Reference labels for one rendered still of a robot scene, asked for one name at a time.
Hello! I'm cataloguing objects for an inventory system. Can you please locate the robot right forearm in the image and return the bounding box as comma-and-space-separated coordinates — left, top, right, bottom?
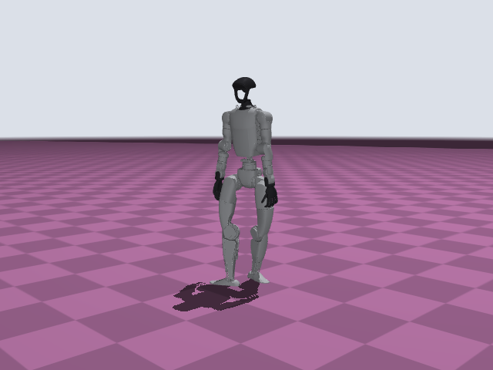
215, 147, 229, 178

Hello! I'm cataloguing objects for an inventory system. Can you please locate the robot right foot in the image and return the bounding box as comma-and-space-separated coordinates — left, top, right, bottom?
210, 277, 240, 287

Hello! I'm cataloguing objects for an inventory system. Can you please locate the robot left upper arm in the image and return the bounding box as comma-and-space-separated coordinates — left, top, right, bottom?
256, 110, 273, 155

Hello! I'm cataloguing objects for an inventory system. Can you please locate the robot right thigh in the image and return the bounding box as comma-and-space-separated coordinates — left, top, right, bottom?
219, 174, 242, 240

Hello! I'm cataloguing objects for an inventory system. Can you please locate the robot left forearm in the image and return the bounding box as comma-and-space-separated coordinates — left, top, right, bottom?
261, 143, 275, 184

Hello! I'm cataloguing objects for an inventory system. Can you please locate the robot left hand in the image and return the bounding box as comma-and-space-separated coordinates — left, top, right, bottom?
261, 177, 278, 207

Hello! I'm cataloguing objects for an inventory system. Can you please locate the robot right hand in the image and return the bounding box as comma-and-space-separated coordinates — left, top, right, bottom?
213, 171, 224, 200

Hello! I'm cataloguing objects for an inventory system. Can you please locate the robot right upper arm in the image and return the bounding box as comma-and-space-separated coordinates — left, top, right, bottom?
218, 111, 232, 152

